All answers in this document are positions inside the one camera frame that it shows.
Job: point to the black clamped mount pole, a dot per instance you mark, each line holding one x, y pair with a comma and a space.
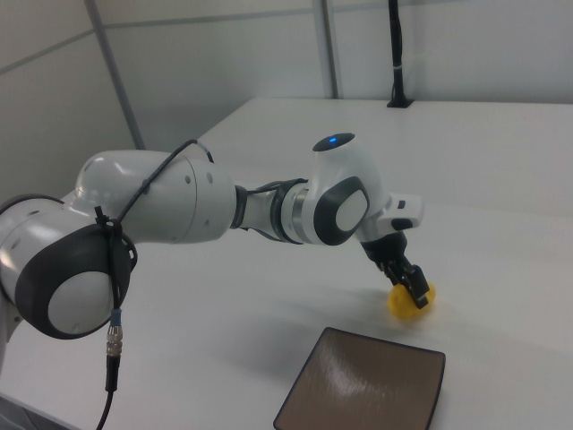
396, 45

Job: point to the yellow potato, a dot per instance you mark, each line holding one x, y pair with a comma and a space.
400, 305

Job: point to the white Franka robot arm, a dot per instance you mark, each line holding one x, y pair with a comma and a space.
179, 201

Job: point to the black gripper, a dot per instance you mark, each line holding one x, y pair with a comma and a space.
387, 248

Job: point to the brown square ceramic plate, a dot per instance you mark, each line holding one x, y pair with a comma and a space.
367, 385

